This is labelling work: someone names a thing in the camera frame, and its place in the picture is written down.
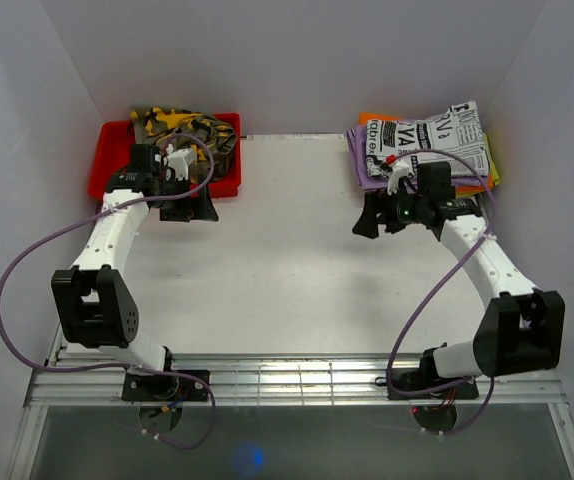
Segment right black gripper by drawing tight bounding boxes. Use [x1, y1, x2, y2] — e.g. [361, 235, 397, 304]
[352, 180, 429, 237]

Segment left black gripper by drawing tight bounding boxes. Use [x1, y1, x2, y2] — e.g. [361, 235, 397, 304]
[152, 174, 218, 222]

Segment newspaper print trousers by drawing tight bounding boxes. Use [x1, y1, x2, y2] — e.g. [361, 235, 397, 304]
[359, 101, 490, 179]

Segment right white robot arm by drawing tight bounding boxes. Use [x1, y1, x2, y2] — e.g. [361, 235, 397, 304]
[352, 155, 565, 398]

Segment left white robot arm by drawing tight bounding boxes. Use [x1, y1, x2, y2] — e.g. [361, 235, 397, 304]
[51, 144, 218, 400]

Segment folded purple trousers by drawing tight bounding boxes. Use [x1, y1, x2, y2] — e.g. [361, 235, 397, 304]
[346, 124, 388, 190]

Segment camouflage trousers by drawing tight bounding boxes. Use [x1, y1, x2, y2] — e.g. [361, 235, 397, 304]
[130, 107, 238, 184]

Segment folded orange trousers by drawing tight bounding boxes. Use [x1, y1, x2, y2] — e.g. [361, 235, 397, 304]
[347, 103, 500, 196]

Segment folded yellow trousers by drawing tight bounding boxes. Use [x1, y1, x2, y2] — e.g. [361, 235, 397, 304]
[484, 130, 502, 185]

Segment red plastic bin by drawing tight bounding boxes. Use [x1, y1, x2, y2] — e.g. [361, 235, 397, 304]
[88, 113, 242, 200]

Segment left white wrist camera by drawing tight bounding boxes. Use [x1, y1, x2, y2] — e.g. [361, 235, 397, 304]
[165, 145, 197, 181]

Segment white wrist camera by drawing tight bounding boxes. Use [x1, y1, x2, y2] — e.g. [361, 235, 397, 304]
[380, 155, 414, 196]
[165, 145, 197, 181]

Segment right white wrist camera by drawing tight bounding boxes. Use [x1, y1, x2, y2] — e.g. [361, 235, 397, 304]
[380, 155, 414, 196]

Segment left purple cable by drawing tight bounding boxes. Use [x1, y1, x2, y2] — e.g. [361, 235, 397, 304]
[0, 132, 217, 450]

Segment purple cable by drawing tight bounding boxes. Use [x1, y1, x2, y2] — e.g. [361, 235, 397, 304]
[385, 148, 499, 436]
[0, 132, 217, 450]

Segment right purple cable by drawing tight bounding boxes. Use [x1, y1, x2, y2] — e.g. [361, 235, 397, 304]
[385, 148, 499, 436]

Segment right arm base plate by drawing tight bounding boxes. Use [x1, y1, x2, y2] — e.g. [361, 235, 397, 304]
[387, 368, 479, 400]

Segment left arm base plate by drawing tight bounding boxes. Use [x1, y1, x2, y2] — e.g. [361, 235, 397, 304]
[121, 370, 210, 403]

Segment aluminium mounting rail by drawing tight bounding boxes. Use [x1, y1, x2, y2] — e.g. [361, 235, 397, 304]
[25, 354, 567, 407]

